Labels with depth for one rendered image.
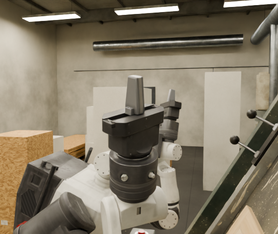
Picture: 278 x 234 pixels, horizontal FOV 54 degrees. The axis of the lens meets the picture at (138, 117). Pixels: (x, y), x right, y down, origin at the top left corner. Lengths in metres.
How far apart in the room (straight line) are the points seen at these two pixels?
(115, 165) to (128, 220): 0.11
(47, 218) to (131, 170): 0.29
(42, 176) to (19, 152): 1.93
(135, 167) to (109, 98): 3.03
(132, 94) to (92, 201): 0.42
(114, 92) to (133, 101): 3.00
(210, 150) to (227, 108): 0.77
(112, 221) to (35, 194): 0.40
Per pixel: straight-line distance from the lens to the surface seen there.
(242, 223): 1.00
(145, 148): 0.46
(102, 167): 0.81
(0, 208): 3.03
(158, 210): 0.54
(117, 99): 3.43
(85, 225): 0.68
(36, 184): 0.86
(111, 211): 0.51
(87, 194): 0.79
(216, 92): 4.77
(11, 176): 2.86
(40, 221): 0.69
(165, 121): 1.08
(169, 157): 1.06
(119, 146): 0.44
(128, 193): 0.48
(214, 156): 4.88
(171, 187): 1.12
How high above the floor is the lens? 1.61
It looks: 4 degrees down
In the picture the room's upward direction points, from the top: straight up
